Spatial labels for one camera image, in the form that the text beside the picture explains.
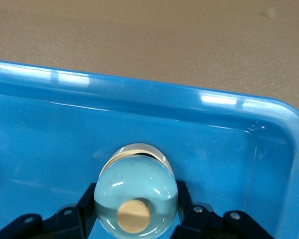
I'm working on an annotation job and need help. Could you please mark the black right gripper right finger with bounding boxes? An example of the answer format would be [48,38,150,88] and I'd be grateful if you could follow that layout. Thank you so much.
[169,180,275,239]

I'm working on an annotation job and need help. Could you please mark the brown table mat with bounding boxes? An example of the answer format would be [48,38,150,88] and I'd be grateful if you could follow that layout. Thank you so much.
[0,0,299,105]

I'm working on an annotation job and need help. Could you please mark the blue plastic tray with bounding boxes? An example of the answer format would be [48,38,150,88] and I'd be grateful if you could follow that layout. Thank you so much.
[0,59,299,239]

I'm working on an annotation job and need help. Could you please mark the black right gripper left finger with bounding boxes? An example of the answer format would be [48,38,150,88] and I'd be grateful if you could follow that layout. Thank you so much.
[0,183,100,239]

